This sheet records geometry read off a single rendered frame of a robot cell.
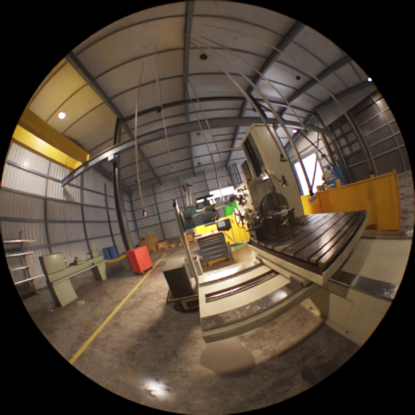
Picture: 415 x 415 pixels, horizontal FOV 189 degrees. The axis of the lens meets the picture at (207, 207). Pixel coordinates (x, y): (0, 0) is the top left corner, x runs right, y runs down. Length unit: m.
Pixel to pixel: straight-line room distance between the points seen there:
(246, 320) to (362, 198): 3.23
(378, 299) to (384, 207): 2.39
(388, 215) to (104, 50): 9.41
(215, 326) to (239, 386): 0.81
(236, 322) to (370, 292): 1.08
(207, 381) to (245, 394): 0.37
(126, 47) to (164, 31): 1.54
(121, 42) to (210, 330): 7.52
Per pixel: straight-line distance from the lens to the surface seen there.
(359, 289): 1.34
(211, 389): 1.55
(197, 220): 4.04
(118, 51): 6.95
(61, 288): 4.71
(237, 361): 1.60
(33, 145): 7.71
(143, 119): 9.75
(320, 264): 0.94
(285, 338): 1.68
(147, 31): 6.64
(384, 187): 3.38
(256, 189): 2.17
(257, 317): 1.01
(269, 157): 2.57
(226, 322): 0.99
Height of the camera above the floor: 1.48
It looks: 4 degrees up
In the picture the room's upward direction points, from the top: 15 degrees counter-clockwise
